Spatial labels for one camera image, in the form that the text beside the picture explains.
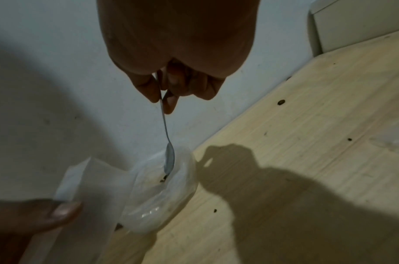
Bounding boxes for person's left hand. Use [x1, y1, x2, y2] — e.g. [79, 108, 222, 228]
[0, 198, 84, 264]

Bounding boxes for person's right hand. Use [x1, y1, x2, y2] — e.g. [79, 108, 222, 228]
[96, 0, 262, 116]

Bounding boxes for small clear plastic bag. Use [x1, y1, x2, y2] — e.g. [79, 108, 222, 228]
[22, 157, 138, 264]

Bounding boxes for metal spoon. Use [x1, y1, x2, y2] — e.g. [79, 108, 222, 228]
[154, 72, 176, 176]

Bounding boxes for stack of clear plastic bags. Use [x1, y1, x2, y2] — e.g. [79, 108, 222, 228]
[369, 124, 399, 155]

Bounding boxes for white cabinet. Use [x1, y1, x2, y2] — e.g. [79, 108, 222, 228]
[307, 0, 399, 57]

